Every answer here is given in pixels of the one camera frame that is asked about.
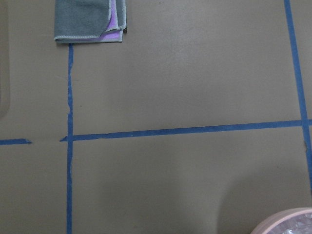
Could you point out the grey purple folded cloth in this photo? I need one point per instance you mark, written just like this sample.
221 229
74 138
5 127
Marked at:
89 21

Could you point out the pink bowl of ice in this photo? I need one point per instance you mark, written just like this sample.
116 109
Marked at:
291 221

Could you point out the cream bear serving tray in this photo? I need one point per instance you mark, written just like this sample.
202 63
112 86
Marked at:
4 60

